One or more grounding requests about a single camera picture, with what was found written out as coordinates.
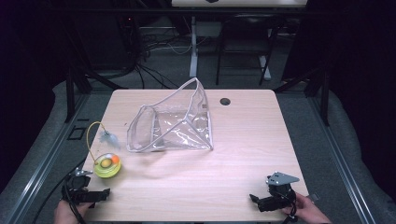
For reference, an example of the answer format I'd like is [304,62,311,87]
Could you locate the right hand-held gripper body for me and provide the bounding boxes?
[265,171,301,210]

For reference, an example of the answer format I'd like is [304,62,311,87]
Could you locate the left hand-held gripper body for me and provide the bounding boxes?
[61,167,94,205]

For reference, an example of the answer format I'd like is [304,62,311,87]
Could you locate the yellow round cat toy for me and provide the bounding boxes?
[86,120,122,179]

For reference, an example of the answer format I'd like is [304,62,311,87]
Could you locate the clear plastic bag white trim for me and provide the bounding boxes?
[125,77,215,154]

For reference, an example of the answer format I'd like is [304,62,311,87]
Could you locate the person's left hand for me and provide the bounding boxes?
[53,199,95,224]

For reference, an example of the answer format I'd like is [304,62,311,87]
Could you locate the person's right hand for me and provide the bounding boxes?
[281,191,332,224]

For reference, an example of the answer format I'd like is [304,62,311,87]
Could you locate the white desk leg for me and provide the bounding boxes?
[259,55,272,80]
[189,16,199,78]

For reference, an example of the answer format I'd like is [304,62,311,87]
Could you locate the black computer tower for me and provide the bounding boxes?
[117,15,142,67]

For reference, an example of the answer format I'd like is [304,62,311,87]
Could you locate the black chair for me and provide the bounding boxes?
[215,13,282,87]

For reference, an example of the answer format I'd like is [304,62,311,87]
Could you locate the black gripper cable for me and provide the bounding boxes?
[276,190,298,224]
[31,158,88,224]

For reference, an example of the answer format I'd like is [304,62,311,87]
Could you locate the aluminium floor rail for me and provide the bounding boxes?
[0,92,92,224]
[306,92,378,224]

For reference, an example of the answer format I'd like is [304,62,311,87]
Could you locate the black metal frame stand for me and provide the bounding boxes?
[63,63,129,124]
[273,64,332,127]

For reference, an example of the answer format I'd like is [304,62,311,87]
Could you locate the bundle of floor cables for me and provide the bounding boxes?
[133,29,194,91]

